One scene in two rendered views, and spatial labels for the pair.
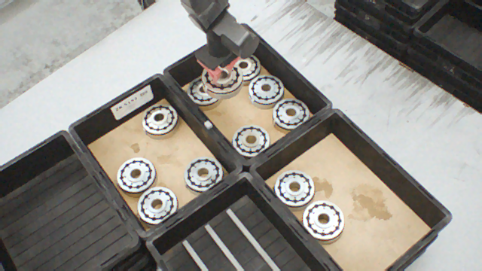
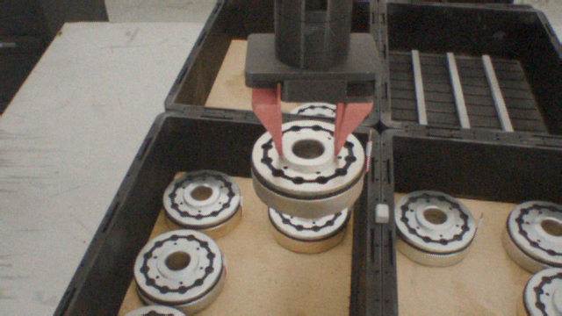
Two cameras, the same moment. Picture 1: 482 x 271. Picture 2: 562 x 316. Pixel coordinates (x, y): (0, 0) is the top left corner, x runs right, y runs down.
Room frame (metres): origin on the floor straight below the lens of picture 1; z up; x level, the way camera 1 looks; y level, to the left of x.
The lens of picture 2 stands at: (1.07, 0.24, 1.35)
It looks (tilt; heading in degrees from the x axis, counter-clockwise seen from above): 42 degrees down; 220
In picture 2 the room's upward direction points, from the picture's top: straight up
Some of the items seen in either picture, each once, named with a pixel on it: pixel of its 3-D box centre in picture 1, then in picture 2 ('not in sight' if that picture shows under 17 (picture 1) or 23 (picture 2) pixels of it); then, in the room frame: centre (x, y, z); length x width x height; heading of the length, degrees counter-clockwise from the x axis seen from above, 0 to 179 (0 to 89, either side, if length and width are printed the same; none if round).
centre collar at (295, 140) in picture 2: (222, 74); (307, 151); (0.78, 0.03, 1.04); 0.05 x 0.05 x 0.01
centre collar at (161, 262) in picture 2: (266, 87); (177, 262); (0.86, -0.09, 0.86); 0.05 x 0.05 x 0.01
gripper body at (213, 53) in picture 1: (219, 43); (312, 29); (0.78, 0.03, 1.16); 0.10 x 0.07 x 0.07; 130
